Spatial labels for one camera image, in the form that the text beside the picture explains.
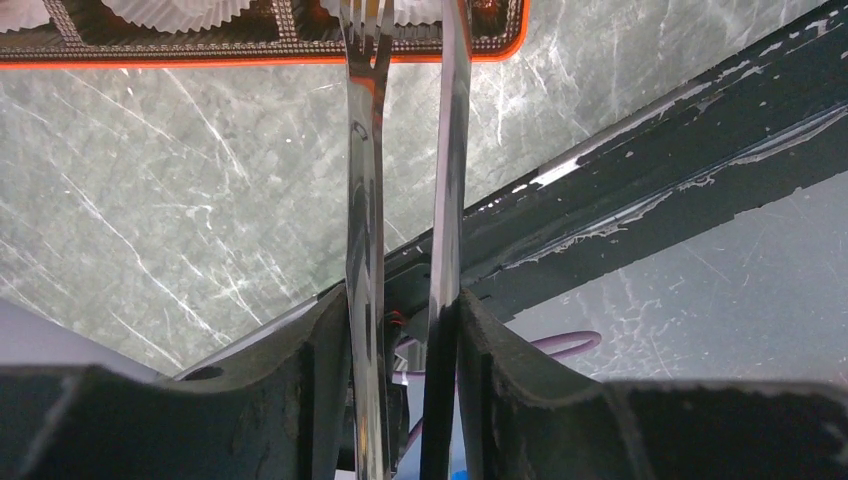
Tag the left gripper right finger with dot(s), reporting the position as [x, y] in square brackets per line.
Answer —
[527, 416]

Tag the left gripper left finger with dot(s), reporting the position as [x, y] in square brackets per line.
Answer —
[273, 410]

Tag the metal tongs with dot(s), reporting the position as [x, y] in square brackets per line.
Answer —
[367, 31]

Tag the orange compartment box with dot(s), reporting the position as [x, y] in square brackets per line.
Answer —
[80, 34]

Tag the white paper cup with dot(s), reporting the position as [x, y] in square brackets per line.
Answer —
[178, 16]
[405, 12]

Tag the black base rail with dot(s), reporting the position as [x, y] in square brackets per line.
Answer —
[608, 109]

